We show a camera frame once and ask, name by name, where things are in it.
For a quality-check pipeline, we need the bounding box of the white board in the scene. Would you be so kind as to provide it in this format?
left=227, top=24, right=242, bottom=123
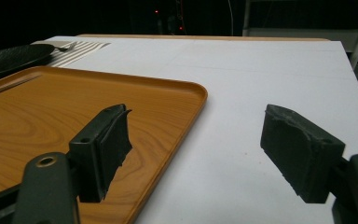
left=32, top=35, right=358, bottom=224

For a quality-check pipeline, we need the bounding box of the grey striped placemat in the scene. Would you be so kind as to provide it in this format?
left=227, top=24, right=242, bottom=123
left=32, top=40, right=112, bottom=68

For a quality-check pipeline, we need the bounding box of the brown wood-grain tray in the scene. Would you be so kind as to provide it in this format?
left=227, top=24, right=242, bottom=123
left=0, top=65, right=209, bottom=224

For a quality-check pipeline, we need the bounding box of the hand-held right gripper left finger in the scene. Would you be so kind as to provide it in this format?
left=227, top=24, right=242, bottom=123
left=68, top=104, right=133, bottom=203

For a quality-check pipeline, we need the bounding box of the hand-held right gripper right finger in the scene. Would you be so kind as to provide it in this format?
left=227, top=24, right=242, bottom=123
left=259, top=104, right=346, bottom=204

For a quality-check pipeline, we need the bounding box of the black textured plate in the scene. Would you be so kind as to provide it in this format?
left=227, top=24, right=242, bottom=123
left=0, top=43, right=56, bottom=86

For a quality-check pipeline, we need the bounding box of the light wooden table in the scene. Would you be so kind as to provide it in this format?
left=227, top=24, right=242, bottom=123
left=77, top=33, right=330, bottom=42

